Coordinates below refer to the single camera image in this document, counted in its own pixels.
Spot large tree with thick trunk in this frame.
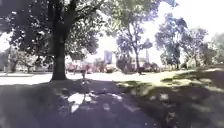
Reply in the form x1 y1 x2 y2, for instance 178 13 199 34
0 0 112 82

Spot slim tree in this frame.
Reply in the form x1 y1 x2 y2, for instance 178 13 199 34
109 0 162 75

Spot tall pale building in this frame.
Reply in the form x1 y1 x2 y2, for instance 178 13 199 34
103 49 114 65

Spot grey asphalt road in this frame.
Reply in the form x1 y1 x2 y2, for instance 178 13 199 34
0 71 174 85

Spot grey concrete pavement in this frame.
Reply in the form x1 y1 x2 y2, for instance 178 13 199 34
29 79 166 128

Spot row of parked vehicles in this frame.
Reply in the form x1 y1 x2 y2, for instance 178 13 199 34
64 61 161 75

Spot grass verge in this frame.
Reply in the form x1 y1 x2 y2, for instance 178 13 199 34
0 79 84 128

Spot group of trees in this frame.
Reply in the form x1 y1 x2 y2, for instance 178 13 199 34
154 13 224 70

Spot grass lawn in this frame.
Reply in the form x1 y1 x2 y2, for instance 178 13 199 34
116 65 224 128

